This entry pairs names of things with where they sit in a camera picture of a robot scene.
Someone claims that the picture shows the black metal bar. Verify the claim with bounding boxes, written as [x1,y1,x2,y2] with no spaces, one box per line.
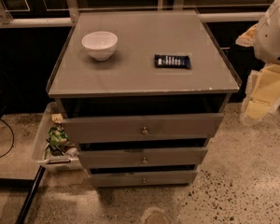
[15,166,46,224]

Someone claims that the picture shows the white ceramic bowl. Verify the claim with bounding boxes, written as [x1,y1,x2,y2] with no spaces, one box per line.
[81,31,118,61]

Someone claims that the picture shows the grey drawer cabinet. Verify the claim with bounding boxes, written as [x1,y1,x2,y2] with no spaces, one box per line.
[47,10,241,176]

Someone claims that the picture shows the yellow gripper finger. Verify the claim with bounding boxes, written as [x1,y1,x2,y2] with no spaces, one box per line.
[241,63,280,121]
[235,24,257,47]

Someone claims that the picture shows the green snack bag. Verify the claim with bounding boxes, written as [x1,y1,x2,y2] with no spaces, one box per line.
[49,126,68,147]

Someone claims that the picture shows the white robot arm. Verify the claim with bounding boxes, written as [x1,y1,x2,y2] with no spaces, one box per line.
[236,0,280,124]

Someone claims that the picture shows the grey bottom drawer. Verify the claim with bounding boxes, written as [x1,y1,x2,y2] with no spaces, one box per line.
[90,170,198,188]

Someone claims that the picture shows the grey drawer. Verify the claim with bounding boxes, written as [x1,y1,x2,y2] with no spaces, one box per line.
[90,170,198,188]
[78,147,207,168]
[62,113,223,143]

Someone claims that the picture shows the grey top drawer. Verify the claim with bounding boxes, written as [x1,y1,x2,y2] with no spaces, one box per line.
[62,113,223,143]

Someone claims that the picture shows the white metal railing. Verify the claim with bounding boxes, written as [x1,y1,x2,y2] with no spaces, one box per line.
[0,0,280,29]

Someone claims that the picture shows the black floor cable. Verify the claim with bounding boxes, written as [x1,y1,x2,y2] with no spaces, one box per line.
[0,113,15,162]

